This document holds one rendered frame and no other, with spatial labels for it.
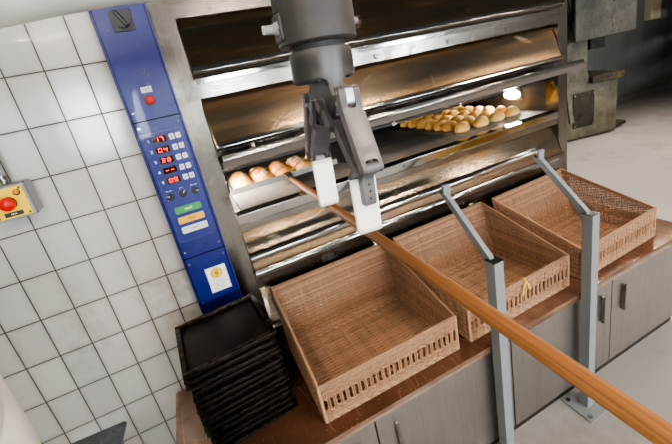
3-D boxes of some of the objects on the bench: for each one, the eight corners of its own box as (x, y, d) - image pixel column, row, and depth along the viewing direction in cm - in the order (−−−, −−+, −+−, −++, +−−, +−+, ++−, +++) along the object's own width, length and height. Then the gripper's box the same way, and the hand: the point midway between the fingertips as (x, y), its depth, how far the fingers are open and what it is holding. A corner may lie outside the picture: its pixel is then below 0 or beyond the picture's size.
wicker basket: (283, 340, 159) (267, 286, 151) (392, 289, 178) (383, 239, 169) (325, 428, 116) (305, 360, 107) (463, 349, 135) (456, 286, 126)
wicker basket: (397, 287, 179) (389, 237, 170) (484, 246, 198) (480, 199, 189) (470, 345, 136) (464, 282, 127) (572, 286, 155) (573, 227, 146)
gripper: (267, 64, 53) (295, 202, 59) (325, 29, 31) (362, 258, 37) (315, 57, 56) (338, 191, 62) (402, 20, 33) (425, 236, 39)
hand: (345, 208), depth 49 cm, fingers open, 13 cm apart
